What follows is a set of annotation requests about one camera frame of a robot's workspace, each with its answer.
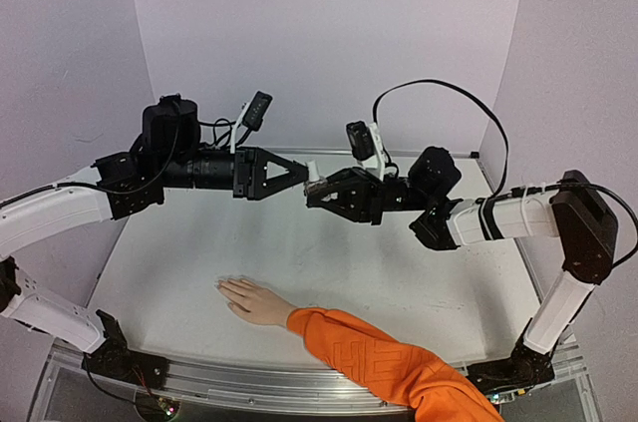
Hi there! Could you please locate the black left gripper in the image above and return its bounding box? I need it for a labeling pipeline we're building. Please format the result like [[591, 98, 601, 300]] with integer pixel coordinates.
[[161, 146, 313, 201]]

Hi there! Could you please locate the white nail polish cap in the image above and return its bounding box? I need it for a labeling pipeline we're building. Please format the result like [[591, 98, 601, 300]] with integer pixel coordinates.
[[306, 160, 321, 183]]

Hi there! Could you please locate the nail polish bottle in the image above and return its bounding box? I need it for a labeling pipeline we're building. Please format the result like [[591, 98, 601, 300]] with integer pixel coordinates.
[[304, 178, 328, 198]]

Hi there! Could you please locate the orange sleeve forearm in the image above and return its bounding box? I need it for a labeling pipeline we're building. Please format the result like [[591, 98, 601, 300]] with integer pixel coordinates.
[[287, 308, 502, 421]]

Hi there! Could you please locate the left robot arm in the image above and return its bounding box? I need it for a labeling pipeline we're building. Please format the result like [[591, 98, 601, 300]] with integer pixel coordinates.
[[1, 94, 309, 379]]

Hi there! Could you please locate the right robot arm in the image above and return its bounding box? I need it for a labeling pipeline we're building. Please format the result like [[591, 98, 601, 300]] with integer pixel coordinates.
[[304, 147, 619, 363]]

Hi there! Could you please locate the mannequin hand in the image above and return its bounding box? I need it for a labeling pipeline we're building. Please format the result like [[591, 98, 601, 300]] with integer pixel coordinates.
[[216, 278, 297, 328]]

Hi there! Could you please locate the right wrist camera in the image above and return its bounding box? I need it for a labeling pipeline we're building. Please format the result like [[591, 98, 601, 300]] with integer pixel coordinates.
[[346, 121, 390, 180]]

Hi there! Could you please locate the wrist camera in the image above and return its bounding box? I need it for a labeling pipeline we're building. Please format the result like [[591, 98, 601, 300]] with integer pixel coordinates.
[[230, 91, 273, 154], [346, 121, 390, 180]]

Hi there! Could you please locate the aluminium table rail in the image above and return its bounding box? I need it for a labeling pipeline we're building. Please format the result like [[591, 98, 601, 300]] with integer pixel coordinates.
[[261, 146, 480, 160]]

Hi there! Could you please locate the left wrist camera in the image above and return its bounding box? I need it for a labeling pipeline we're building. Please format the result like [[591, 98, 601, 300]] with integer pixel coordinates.
[[230, 91, 273, 154]]

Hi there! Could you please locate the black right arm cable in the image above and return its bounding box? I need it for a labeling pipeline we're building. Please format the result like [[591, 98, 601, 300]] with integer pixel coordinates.
[[371, 78, 510, 197]]

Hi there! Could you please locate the front aluminium frame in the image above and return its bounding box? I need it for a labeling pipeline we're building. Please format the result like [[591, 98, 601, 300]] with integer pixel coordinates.
[[28, 342, 601, 421]]

